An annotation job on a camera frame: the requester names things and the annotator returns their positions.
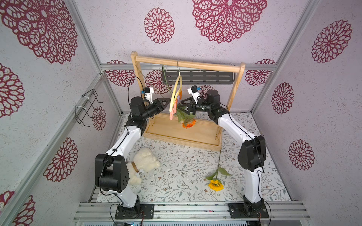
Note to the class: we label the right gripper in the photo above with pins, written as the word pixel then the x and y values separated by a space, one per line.
pixel 193 104

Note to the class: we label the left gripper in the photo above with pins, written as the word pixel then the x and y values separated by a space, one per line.
pixel 157 106

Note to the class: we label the orange artificial flower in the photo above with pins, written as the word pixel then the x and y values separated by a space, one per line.
pixel 187 121

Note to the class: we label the yellow wavy clothes hanger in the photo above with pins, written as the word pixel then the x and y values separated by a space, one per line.
pixel 175 93

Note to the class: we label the yellow artificial sunflower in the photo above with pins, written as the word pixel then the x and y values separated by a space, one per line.
pixel 215 183

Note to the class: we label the peach artificial rose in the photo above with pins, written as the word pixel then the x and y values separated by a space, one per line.
pixel 164 75

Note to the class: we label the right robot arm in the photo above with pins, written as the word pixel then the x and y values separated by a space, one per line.
pixel 252 152

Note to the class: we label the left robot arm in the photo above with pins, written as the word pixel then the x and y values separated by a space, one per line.
pixel 111 172

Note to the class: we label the wooden clothes rack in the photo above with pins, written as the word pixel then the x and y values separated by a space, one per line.
pixel 205 134

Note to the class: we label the pink clothespin far left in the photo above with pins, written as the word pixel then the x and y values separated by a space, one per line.
pixel 171 114

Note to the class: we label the orange clothespin far right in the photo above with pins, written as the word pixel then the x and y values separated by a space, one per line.
pixel 180 94

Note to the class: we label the white plush teddy bear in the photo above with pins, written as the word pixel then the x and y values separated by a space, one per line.
pixel 144 161

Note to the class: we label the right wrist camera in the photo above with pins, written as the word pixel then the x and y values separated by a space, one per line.
pixel 194 92

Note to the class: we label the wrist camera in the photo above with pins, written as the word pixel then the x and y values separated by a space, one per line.
pixel 194 92
pixel 148 93

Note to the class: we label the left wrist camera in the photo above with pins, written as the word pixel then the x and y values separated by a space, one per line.
pixel 148 93

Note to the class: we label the black wall shelf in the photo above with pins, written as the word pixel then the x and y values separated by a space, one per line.
pixel 198 77

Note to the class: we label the black wire wall rack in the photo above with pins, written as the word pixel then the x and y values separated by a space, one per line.
pixel 82 111

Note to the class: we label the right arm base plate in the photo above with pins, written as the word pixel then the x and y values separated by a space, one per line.
pixel 248 210

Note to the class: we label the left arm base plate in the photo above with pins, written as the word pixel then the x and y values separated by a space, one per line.
pixel 139 211

